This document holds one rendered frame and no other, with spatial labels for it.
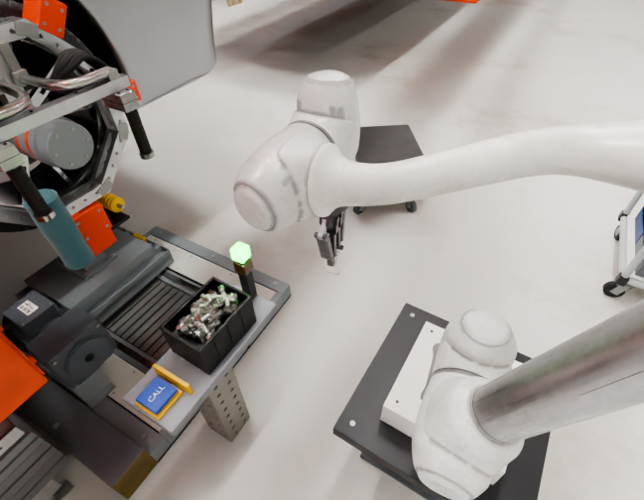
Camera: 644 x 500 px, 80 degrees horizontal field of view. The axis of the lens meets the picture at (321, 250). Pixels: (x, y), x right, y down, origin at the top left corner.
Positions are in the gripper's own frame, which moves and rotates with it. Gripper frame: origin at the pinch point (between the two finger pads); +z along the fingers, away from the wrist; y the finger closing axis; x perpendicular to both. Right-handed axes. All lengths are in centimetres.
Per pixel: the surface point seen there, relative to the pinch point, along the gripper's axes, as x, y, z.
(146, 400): 34, -37, 25
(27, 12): 95, 20, -40
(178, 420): 25, -37, 28
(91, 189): 92, 10, 10
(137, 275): 95, 11, 55
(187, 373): 30.7, -26.5, 27.8
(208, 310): 29.1, -13.9, 15.5
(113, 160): 91, 22, 5
